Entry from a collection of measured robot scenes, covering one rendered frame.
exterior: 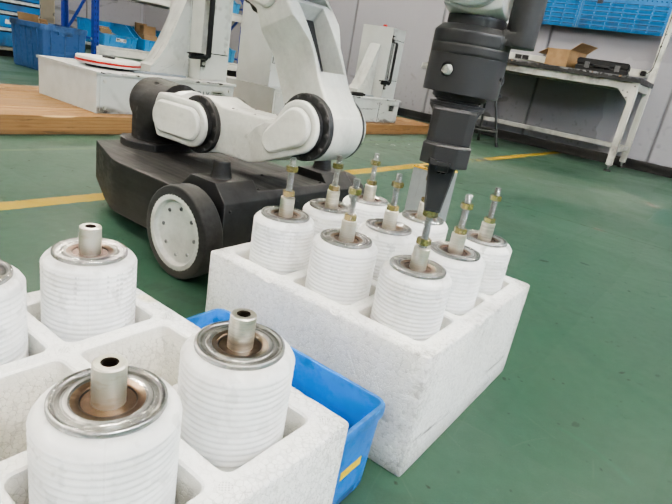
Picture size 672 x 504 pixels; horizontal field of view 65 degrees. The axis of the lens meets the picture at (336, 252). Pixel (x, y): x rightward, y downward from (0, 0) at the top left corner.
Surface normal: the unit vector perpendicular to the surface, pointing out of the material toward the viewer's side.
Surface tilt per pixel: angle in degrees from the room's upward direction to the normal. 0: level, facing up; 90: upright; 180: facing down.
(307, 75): 90
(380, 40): 90
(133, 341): 90
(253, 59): 90
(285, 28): 113
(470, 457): 0
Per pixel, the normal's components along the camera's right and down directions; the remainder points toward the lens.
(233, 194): 0.67, -0.41
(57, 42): 0.82, 0.35
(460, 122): -0.22, 0.29
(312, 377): -0.59, 0.15
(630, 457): 0.17, -0.93
